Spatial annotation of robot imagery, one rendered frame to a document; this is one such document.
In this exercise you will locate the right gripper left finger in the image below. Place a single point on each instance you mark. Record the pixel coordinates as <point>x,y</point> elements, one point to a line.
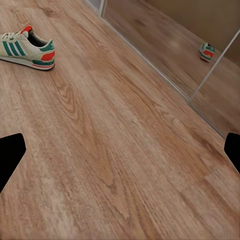
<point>12,149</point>

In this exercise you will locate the gym shoe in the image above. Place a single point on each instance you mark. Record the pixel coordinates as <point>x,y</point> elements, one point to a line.
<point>28,49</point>

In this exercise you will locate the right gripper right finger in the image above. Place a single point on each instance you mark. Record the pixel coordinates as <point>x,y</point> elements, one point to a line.
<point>232,149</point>

